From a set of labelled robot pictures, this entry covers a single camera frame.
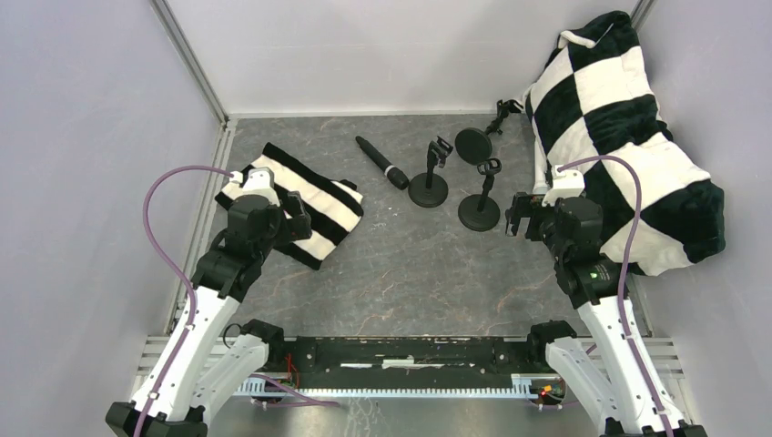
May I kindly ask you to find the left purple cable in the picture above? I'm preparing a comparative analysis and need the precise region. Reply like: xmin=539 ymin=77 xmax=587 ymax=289
xmin=131 ymin=166 xmax=238 ymax=437

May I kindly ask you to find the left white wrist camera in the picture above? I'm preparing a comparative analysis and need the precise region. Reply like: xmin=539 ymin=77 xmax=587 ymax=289
xmin=229 ymin=168 xmax=276 ymax=198

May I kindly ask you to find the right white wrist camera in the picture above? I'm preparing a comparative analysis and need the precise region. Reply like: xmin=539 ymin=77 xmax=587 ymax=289
xmin=542 ymin=168 xmax=584 ymax=207

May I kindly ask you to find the tipped black mic stand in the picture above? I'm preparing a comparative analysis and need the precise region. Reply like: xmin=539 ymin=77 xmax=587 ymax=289
xmin=454 ymin=99 xmax=523 ymax=165

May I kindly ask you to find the black white striped towel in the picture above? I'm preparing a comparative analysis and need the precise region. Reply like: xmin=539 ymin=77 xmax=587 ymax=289
xmin=240 ymin=142 xmax=364 ymax=270

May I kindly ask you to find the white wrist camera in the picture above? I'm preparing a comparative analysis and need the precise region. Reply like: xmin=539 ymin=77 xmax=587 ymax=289
xmin=229 ymin=168 xmax=276 ymax=198
xmin=542 ymin=168 xmax=584 ymax=207

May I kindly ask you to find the black mic stand ring holder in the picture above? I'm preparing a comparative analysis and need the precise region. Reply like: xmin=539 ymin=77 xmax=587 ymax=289
xmin=457 ymin=158 xmax=502 ymax=232

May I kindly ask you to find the black handheld microphone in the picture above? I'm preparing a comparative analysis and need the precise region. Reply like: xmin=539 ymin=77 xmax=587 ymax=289
xmin=355 ymin=136 xmax=410 ymax=190

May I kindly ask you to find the white tube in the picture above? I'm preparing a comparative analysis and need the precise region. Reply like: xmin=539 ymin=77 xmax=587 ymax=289
xmin=531 ymin=119 xmax=549 ymax=195

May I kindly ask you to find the black mic stand with clip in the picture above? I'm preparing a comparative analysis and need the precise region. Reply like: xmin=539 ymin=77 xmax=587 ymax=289
xmin=408 ymin=137 xmax=453 ymax=208

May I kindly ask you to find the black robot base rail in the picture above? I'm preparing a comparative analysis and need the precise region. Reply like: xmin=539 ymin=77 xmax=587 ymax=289
xmin=258 ymin=337 xmax=553 ymax=391

